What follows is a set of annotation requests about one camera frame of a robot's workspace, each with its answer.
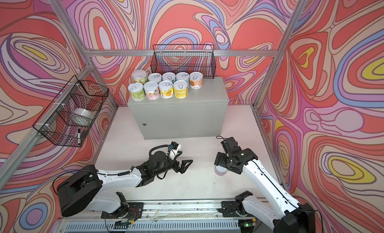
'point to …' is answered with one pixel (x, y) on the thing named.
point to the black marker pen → (79, 137)
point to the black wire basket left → (68, 118)
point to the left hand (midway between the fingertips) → (189, 157)
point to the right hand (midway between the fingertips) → (225, 167)
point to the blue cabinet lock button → (144, 124)
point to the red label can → (220, 170)
